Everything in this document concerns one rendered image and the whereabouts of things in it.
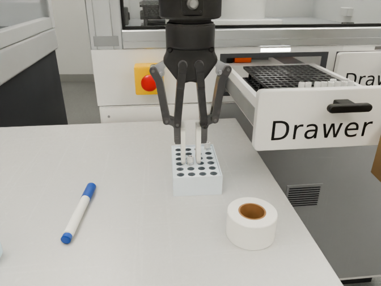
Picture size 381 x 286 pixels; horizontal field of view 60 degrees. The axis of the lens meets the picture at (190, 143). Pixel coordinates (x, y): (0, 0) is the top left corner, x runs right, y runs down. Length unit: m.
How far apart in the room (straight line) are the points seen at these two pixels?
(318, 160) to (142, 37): 0.64
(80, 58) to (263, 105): 3.91
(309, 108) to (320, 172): 0.54
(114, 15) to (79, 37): 3.49
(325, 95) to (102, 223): 0.42
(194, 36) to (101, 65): 0.43
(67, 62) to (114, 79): 3.58
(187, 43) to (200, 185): 0.23
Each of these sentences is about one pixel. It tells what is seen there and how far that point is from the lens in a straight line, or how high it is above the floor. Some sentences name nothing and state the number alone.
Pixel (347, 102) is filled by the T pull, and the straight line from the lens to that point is 0.61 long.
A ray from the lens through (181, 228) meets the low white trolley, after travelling 0.51.
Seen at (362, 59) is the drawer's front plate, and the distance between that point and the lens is 1.01.
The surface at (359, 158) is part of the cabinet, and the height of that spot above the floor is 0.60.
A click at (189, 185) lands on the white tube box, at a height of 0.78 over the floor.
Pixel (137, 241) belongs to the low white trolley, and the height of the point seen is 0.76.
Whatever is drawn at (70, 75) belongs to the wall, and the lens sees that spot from 4.47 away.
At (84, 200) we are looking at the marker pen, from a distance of 0.56.
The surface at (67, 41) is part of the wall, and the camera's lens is 4.40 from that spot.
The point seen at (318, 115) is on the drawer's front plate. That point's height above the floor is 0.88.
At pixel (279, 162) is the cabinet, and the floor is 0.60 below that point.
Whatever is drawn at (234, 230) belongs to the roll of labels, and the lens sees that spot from 0.47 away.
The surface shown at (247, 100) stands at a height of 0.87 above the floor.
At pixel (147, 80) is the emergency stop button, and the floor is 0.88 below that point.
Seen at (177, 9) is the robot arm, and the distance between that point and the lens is 0.48.
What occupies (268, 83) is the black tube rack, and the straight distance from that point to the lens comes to 0.73.
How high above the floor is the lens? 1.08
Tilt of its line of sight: 25 degrees down
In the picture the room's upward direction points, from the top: straight up
